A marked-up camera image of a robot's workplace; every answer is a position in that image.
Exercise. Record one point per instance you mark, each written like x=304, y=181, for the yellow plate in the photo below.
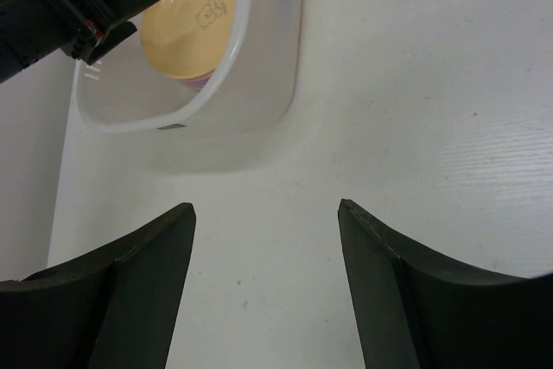
x=185, y=39

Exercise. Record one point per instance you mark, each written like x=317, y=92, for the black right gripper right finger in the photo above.
x=417, y=308

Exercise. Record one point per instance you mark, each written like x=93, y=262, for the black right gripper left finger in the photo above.
x=113, y=307

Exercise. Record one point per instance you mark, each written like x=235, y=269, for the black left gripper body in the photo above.
x=33, y=29

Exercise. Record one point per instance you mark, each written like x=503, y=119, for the purple plate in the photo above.
x=198, y=82

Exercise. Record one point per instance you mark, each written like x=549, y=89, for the white plastic bin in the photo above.
x=250, y=89

